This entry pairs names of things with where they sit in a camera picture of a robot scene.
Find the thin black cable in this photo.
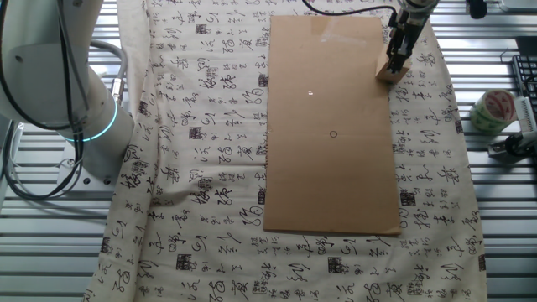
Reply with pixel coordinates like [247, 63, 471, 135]
[301, 0, 399, 18]

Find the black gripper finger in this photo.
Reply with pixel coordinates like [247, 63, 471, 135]
[385, 41, 410, 75]

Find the black cable bundle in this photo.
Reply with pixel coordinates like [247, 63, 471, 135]
[0, 0, 91, 201]

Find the silver finned camera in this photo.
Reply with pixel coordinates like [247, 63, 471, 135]
[514, 96, 537, 133]

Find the light grey flat device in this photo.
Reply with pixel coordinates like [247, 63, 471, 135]
[498, 0, 537, 13]

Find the black round cable plug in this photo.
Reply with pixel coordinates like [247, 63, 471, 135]
[465, 0, 488, 20]

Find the light wooden block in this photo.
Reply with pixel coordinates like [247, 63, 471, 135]
[374, 52, 413, 84]

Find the white calligraphy print cloth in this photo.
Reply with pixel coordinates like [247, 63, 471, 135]
[81, 0, 488, 302]

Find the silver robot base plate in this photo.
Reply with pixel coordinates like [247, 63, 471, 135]
[56, 142, 123, 189]

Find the brown cardboard sheet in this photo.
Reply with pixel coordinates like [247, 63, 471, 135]
[263, 14, 403, 237]

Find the thick grey cable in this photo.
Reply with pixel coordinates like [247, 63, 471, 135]
[88, 39, 129, 81]

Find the metal cable connector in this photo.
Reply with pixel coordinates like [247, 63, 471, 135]
[110, 77, 127, 107]

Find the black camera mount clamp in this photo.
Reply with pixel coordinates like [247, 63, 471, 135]
[487, 130, 537, 161]

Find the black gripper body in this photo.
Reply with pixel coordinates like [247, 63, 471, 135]
[385, 8, 425, 58]

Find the clear packing tape roll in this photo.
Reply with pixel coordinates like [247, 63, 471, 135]
[468, 88, 519, 136]

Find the black computer keyboard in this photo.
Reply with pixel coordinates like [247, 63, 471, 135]
[511, 54, 537, 102]

